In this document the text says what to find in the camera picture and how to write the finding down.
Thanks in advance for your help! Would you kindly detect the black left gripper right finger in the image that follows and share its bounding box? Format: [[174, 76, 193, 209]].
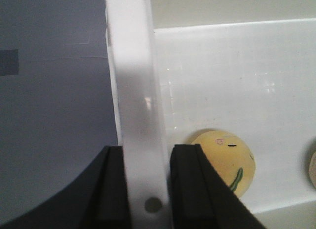
[[170, 144, 264, 229]]

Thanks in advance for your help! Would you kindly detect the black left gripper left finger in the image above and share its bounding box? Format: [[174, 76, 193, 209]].
[[1, 146, 130, 229]]

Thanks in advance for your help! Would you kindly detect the yellow round plush toy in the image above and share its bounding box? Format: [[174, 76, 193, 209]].
[[190, 130, 256, 198]]

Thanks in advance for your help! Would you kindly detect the pink round plush toy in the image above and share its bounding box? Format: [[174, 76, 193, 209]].
[[308, 151, 316, 188]]

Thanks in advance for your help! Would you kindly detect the white plastic tote box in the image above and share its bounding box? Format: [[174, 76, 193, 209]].
[[105, 0, 316, 229]]

